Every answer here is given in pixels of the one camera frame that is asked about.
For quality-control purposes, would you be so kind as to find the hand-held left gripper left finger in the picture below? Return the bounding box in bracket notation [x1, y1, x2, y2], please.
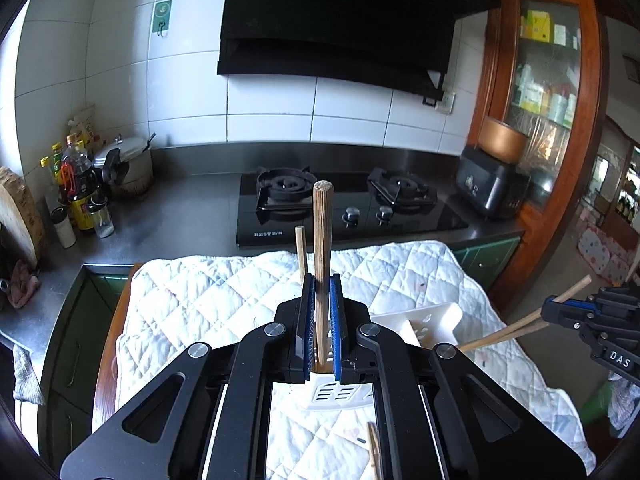
[60, 274, 317, 480]

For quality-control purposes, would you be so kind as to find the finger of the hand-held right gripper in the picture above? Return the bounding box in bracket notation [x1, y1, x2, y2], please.
[552, 285, 640, 311]
[542, 297, 588, 330]

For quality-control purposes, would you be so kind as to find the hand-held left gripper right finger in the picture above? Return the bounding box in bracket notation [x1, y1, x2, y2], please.
[327, 272, 588, 480]

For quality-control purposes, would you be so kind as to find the single brown chopstick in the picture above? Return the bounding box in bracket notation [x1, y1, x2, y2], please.
[457, 321, 551, 353]
[312, 180, 333, 376]
[457, 275, 592, 353]
[294, 226, 308, 286]

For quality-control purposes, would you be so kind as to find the white plastic utensil holder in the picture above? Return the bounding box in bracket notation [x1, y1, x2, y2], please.
[305, 302, 463, 411]

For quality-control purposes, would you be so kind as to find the pile of wooden chopsticks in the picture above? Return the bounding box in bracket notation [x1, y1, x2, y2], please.
[366, 421, 383, 480]

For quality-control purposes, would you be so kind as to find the white dotted play fence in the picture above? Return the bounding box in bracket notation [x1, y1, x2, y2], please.
[577, 222, 633, 286]

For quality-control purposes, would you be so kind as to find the patterned white cloth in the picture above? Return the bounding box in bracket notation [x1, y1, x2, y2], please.
[607, 377, 636, 431]

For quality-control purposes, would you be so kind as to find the green stool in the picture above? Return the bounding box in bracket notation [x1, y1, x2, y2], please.
[580, 380, 621, 426]

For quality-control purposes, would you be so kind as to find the white quilted mat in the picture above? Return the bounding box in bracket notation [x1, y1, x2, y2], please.
[115, 240, 598, 480]

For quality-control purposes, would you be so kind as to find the black gas stove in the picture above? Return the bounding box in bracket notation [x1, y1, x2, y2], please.
[236, 166, 470, 248]

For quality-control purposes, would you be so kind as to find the black countertop appliance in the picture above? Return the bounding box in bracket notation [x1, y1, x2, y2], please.
[455, 145, 531, 220]

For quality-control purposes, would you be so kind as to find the dark kitchen counter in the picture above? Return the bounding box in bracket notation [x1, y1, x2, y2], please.
[0, 141, 526, 461]

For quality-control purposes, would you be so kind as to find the copper pot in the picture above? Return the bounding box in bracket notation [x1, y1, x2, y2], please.
[477, 115, 528, 165]

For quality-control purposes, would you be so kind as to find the wooden glass-door cabinet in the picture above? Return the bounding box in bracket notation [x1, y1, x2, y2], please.
[467, 0, 608, 306]

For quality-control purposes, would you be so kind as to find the clear seasoning shaker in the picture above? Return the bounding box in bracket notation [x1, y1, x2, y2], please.
[92, 199, 115, 239]

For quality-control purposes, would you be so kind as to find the metal pressure cooker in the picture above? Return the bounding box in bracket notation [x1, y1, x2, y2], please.
[94, 132, 156, 198]

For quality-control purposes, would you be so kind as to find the white seasoning shaker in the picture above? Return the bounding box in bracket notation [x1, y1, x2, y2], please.
[51, 207, 77, 249]

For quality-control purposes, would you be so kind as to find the large dark sauce bottle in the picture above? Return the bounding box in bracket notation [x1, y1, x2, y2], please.
[62, 141, 103, 233]

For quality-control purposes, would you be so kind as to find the white rag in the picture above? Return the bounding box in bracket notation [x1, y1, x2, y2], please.
[12, 345, 46, 406]

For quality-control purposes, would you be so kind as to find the pink rag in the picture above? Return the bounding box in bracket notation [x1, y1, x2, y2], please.
[5, 259, 42, 310]

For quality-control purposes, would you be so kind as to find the yellow-capped green bottle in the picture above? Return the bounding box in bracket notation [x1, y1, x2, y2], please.
[51, 143, 68, 201]
[40, 156, 58, 211]

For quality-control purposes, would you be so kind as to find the seasoning packet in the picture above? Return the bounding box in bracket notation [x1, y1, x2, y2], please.
[67, 105, 101, 146]

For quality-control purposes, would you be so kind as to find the round wooden cutting board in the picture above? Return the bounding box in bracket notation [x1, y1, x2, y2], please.
[0, 166, 47, 268]

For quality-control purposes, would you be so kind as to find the black range hood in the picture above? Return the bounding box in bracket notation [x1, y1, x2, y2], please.
[216, 0, 502, 107]

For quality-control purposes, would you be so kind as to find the green wall hook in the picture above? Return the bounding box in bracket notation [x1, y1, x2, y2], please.
[151, 0, 172, 37]

